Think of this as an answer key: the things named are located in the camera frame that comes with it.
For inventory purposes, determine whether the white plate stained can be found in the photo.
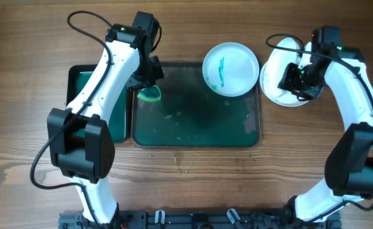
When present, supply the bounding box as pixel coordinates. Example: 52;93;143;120
202;42;260;97
259;63;307;107
265;48;300;91

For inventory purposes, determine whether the large dark green tray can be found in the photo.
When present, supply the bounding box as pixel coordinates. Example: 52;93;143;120
130;62;261;148

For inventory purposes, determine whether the green yellow sponge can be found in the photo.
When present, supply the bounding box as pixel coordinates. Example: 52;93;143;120
137;85;162;102

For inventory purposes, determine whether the white plate front stained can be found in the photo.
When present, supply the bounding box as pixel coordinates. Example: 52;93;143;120
265;48;300;91

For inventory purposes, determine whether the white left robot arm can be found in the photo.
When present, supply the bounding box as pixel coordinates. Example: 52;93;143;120
46;22;164;228

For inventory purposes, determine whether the small dark green tray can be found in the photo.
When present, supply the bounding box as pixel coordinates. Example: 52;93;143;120
66;64;131;143

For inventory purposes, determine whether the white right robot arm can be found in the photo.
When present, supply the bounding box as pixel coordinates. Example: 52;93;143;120
268;43;373;227

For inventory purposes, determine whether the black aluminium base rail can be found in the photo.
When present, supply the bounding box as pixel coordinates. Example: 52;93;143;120
58;209;342;229

